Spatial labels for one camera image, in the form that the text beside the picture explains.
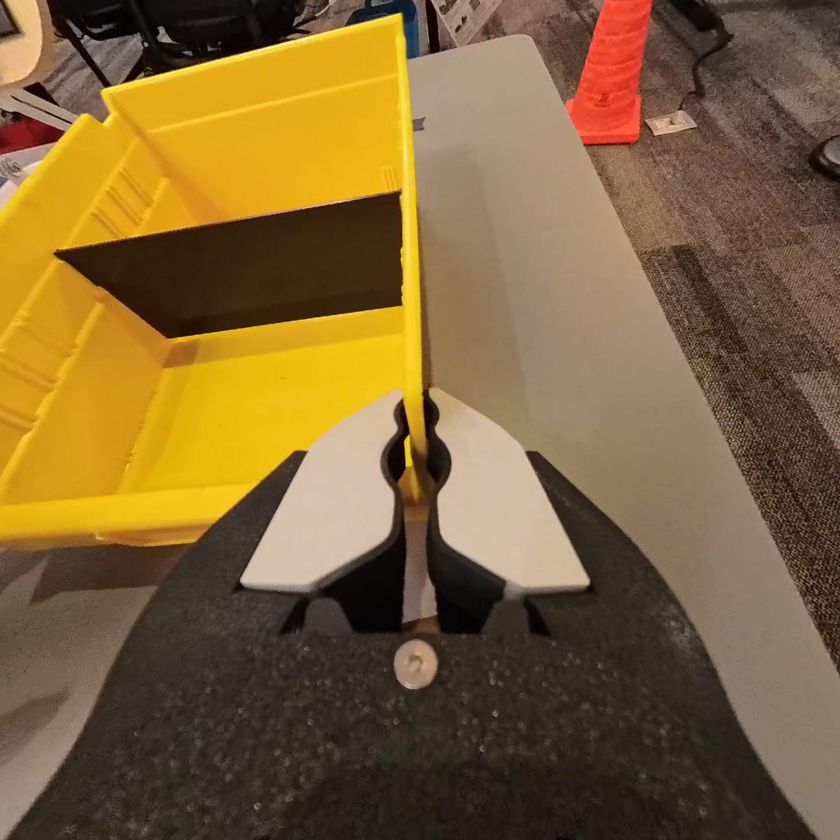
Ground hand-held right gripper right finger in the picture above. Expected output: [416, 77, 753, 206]
[425, 386, 593, 634]

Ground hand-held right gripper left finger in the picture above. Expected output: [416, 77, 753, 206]
[239, 387, 406, 634]

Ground yellow plastic bin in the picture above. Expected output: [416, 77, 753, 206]
[0, 13, 434, 549]

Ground black bin divider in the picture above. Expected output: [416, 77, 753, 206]
[54, 190, 404, 339]

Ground white floor outlet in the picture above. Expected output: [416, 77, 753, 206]
[644, 110, 697, 137]

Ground orange traffic cone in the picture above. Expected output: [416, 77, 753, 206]
[566, 0, 654, 145]

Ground printed paper sheet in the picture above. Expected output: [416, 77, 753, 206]
[436, 0, 500, 47]

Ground black office chair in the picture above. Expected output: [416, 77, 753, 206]
[52, 0, 316, 86]

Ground black floor cable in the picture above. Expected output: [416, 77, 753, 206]
[656, 0, 732, 112]

